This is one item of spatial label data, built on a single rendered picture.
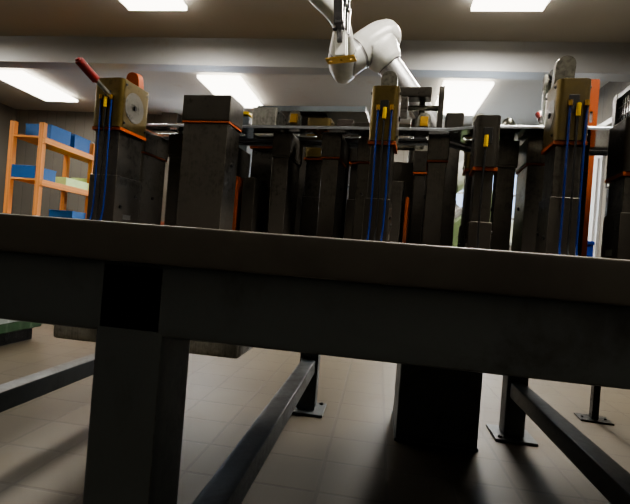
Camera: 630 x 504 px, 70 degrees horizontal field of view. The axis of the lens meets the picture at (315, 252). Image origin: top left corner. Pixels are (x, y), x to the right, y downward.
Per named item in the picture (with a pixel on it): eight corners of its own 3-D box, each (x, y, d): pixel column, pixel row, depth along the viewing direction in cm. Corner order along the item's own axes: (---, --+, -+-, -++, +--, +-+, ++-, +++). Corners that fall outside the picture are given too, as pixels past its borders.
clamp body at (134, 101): (72, 228, 104) (84, 72, 104) (111, 232, 118) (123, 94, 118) (104, 231, 102) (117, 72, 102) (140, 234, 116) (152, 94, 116)
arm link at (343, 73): (320, 46, 173) (348, 27, 174) (322, 76, 190) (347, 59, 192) (341, 68, 170) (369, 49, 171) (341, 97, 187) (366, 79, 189)
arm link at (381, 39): (445, 198, 194) (483, 169, 197) (463, 193, 178) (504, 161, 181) (341, 50, 188) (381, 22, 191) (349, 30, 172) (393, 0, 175)
